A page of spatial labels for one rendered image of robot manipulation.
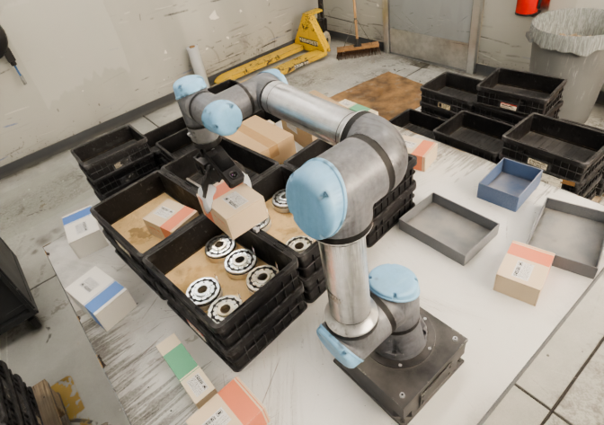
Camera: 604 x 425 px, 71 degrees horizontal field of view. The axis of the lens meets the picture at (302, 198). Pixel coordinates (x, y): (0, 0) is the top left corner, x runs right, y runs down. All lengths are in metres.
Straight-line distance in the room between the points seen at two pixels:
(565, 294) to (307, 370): 0.79
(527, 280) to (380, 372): 0.52
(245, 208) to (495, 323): 0.78
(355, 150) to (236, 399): 0.76
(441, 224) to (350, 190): 1.01
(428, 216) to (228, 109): 0.96
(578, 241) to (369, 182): 1.10
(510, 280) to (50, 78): 3.88
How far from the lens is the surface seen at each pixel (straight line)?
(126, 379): 1.45
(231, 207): 1.14
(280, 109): 0.91
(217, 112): 0.92
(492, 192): 1.71
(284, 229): 1.46
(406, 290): 0.99
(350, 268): 0.77
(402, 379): 1.14
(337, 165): 0.64
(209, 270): 1.41
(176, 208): 1.57
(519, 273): 1.41
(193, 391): 1.27
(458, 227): 1.62
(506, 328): 1.38
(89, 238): 1.87
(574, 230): 1.70
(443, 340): 1.19
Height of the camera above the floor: 1.81
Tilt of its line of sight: 39 degrees down
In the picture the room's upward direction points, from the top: 11 degrees counter-clockwise
